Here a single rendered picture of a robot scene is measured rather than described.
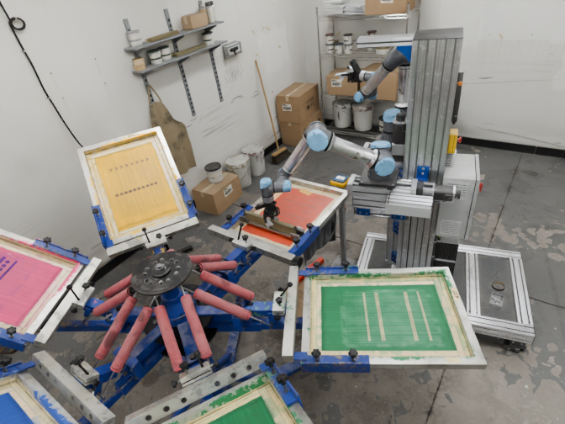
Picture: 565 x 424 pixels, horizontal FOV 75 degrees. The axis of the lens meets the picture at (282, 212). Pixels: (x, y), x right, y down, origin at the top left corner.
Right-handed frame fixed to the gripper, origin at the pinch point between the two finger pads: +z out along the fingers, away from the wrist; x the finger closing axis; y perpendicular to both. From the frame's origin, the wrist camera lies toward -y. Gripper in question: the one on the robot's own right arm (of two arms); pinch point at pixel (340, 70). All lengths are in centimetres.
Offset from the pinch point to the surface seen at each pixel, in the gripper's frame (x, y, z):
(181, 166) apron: -92, 91, 173
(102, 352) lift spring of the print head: -243, 23, -55
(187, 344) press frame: -213, 37, -73
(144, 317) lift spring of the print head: -220, 15, -63
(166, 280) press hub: -203, 9, -58
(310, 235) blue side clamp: -116, 52, -62
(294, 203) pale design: -93, 60, -22
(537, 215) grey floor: 117, 186, -131
